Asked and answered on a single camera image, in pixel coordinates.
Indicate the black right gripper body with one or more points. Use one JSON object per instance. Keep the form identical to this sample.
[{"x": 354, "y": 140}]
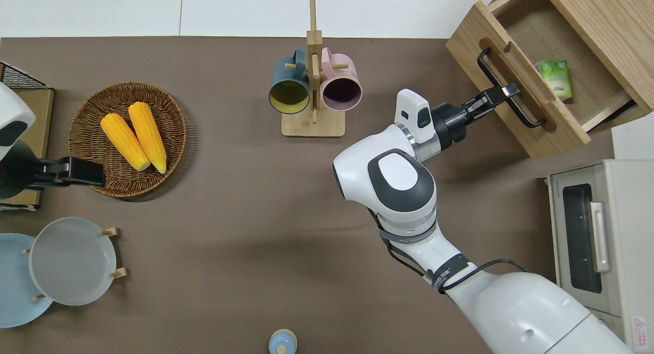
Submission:
[{"x": 449, "y": 124}]

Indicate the pink mug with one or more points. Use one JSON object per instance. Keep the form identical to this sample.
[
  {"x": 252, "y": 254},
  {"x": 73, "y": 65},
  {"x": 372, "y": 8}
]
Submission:
[{"x": 347, "y": 73}]

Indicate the dark teal mug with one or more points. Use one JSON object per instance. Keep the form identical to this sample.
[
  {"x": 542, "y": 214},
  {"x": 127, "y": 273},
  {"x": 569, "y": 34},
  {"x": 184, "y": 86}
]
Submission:
[{"x": 286, "y": 73}]

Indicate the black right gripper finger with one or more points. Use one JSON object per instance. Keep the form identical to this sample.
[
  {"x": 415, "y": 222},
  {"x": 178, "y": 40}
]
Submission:
[{"x": 503, "y": 94}]

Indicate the wooden plate rack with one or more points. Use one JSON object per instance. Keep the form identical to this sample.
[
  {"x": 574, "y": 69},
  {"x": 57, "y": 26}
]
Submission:
[{"x": 120, "y": 273}]

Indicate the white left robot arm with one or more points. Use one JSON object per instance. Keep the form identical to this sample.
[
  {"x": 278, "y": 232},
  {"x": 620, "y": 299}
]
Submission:
[{"x": 10, "y": 109}]

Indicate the wooden drawer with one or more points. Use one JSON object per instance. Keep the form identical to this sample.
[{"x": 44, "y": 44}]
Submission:
[{"x": 562, "y": 132}]

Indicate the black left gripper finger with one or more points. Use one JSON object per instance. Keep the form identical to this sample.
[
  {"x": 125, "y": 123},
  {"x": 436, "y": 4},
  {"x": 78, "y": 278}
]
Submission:
[{"x": 92, "y": 173}]

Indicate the green tissue pack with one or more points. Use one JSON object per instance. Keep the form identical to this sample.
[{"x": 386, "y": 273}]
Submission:
[{"x": 554, "y": 78}]

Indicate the brown table mat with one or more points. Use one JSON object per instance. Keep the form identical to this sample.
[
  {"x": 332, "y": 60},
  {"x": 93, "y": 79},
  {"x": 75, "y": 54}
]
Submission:
[{"x": 255, "y": 216}]

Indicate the brown wicker basket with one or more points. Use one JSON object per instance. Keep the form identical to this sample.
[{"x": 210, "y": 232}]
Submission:
[{"x": 87, "y": 134}]

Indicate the yellow corn cob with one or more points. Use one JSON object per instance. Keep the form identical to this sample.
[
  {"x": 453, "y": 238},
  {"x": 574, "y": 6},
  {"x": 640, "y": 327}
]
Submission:
[
  {"x": 148, "y": 137},
  {"x": 125, "y": 142}
]

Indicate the grey plate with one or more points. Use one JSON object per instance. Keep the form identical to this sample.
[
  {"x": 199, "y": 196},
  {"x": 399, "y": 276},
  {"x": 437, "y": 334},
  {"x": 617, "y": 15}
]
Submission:
[{"x": 71, "y": 262}]

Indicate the flat wooden board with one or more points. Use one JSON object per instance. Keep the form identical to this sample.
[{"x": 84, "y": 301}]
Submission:
[{"x": 43, "y": 119}]

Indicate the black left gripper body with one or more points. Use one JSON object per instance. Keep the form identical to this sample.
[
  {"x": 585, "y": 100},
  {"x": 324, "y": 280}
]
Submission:
[{"x": 15, "y": 172}]

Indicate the wooden mug tree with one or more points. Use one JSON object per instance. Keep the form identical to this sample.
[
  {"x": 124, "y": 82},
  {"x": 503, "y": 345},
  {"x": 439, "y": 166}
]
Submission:
[{"x": 312, "y": 126}]

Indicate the white toaster oven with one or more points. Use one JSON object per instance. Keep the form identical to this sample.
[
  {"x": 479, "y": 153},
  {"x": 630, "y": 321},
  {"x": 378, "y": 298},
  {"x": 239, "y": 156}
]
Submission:
[{"x": 628, "y": 216}]

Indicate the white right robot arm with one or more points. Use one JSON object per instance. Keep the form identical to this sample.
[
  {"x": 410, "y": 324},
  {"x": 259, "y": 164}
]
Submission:
[{"x": 403, "y": 180}]

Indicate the light blue plate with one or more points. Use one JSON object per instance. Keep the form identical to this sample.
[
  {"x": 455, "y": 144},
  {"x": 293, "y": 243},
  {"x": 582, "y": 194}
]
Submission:
[{"x": 15, "y": 292}]

